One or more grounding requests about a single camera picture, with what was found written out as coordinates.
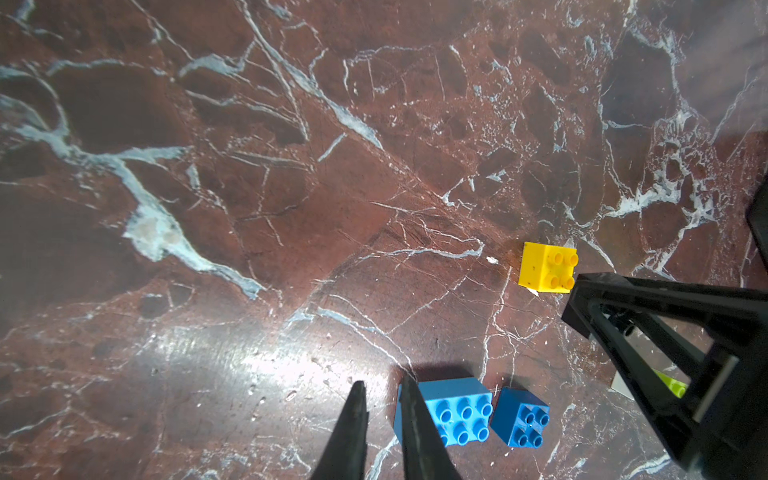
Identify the dark blue small lego brick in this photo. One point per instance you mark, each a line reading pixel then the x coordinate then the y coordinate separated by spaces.
pixel 520 418

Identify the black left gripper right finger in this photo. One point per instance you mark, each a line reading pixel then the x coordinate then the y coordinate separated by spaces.
pixel 424 454

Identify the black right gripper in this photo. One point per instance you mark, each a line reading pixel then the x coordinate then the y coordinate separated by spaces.
pixel 712 338

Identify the green yellow lego brick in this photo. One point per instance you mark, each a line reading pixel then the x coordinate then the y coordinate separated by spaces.
pixel 678 388

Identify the yellow small lego brick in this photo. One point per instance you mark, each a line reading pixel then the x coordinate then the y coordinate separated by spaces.
pixel 547 268

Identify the light blue long lego brick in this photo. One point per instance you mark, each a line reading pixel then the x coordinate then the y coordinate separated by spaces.
pixel 460 409

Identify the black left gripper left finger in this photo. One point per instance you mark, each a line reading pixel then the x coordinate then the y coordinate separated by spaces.
pixel 344 456

